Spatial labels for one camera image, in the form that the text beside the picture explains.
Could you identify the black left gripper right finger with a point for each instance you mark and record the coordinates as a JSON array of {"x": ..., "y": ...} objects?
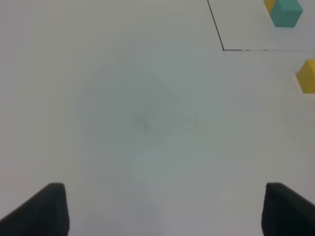
[{"x": 286, "y": 213}]

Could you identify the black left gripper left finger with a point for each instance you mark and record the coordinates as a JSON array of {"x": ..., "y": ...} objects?
[{"x": 44, "y": 214}]

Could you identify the yellow wooden cube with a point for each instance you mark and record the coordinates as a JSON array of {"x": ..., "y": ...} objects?
[{"x": 306, "y": 77}]

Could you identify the teal template cube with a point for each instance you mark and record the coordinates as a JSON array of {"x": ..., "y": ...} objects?
[{"x": 286, "y": 13}]

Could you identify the yellow template cube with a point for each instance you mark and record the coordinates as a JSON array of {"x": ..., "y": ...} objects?
[{"x": 269, "y": 4}]

